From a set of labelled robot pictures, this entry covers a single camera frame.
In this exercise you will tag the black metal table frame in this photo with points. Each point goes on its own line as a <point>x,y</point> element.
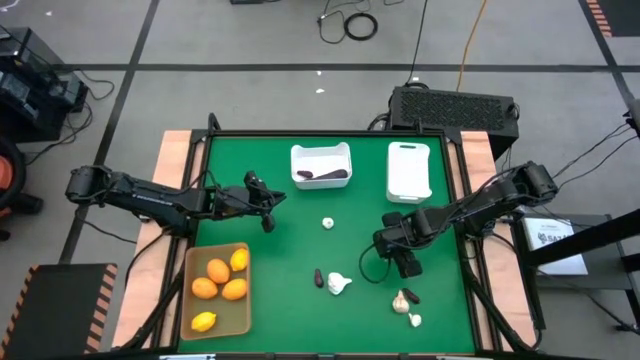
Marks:
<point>325,133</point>

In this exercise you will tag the small white garlic bulb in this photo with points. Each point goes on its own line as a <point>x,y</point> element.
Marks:
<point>328,222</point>

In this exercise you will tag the long purple eggplant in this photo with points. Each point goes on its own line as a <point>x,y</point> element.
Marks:
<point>335,174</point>

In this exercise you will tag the orange and black round device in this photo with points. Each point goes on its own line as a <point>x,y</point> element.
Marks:
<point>7,175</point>

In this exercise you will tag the green table mat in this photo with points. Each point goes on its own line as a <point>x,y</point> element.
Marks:
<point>350,340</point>

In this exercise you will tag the large white garlic bulb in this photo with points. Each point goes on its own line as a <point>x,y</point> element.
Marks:
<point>336,285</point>

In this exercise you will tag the tan rectangular tray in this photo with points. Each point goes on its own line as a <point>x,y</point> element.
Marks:
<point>232,320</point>

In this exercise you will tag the black metal side stand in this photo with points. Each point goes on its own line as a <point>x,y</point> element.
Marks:
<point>600,234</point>

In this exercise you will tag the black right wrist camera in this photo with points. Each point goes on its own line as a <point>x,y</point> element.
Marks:
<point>386,244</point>

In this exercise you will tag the wide white plastic basket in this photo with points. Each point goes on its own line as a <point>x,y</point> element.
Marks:
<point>320,157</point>

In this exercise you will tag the narrow white plastic basket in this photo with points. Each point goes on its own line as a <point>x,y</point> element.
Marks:
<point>410,172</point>

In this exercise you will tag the yellow lemon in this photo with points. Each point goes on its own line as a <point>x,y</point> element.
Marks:
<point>239,259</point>
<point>203,322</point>

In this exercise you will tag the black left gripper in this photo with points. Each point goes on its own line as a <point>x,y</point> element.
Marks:
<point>235,202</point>

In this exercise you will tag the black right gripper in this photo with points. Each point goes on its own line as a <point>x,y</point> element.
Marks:
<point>407,245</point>

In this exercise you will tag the black orange-striped floor mat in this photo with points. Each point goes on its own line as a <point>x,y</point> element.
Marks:
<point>620,15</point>
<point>55,310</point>

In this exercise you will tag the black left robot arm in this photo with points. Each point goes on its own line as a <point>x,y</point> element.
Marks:
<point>150,196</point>

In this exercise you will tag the black computer case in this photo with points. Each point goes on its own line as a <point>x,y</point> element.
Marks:
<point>450,110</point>

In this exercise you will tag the grey metal mounting plate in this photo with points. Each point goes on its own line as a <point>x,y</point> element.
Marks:
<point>145,216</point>

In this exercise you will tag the white printed paper sheet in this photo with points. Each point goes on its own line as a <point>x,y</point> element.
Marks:
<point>555,250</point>

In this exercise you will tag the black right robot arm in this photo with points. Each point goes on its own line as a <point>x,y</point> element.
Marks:
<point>500,195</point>

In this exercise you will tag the black electronics stack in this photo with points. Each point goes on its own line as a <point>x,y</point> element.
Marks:
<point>30,85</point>

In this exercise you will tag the orange fruit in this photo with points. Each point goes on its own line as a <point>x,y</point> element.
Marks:
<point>235,289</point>
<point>204,288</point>
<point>218,271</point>

